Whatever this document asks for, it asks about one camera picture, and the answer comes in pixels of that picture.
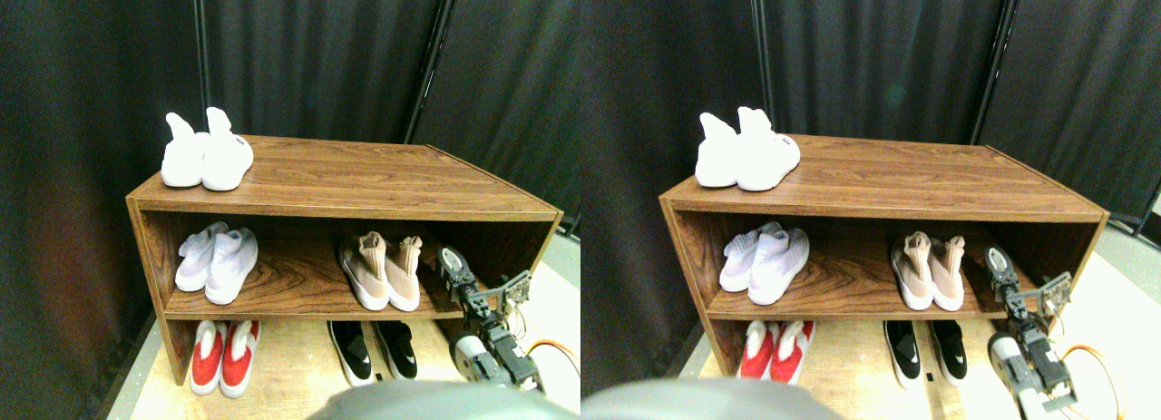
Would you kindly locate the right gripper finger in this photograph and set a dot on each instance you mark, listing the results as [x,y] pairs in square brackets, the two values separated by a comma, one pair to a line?
[453,264]
[1000,264]

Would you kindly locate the beige shoe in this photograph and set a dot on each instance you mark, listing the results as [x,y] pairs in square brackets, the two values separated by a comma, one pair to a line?
[947,279]
[912,279]
[404,279]
[365,279]

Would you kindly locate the black shoe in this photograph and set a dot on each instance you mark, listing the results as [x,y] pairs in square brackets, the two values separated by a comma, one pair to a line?
[351,356]
[397,352]
[950,355]
[904,356]

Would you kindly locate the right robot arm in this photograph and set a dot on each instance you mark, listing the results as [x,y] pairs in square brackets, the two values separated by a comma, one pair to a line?
[499,356]
[1034,366]

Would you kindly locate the brown shoe rack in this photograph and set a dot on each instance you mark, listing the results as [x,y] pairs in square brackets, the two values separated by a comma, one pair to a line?
[907,180]
[363,180]

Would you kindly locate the curtain stand pole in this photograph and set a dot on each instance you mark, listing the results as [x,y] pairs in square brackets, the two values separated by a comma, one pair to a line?
[763,53]
[431,66]
[995,66]
[1145,216]

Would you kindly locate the pale lilac shoe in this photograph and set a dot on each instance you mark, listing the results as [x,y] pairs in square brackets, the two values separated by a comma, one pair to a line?
[775,273]
[739,266]
[193,266]
[229,273]

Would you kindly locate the red shoe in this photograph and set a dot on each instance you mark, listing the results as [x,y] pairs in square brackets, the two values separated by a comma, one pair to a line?
[239,364]
[791,355]
[757,355]
[208,364]

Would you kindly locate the white shoe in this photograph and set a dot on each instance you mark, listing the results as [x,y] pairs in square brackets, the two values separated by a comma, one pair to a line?
[181,161]
[769,161]
[717,161]
[227,161]

